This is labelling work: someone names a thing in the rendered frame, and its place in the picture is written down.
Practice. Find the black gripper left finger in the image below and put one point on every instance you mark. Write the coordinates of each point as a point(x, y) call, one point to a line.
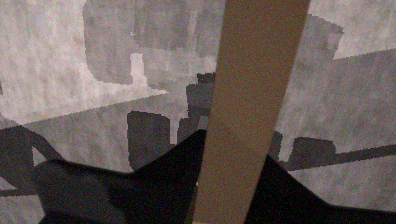
point(158, 193)

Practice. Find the brown wooden rail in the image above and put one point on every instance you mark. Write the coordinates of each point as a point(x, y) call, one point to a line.
point(258, 47)

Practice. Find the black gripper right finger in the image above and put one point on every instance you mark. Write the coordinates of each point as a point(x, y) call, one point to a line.
point(281, 199)

